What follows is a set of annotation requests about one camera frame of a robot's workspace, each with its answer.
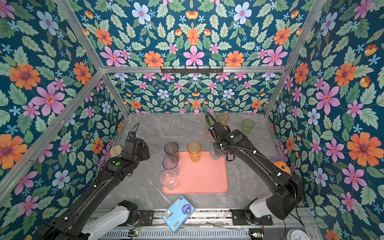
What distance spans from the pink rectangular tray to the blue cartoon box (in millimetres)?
89

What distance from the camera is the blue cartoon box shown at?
688 millimetres

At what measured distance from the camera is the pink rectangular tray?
0.84m
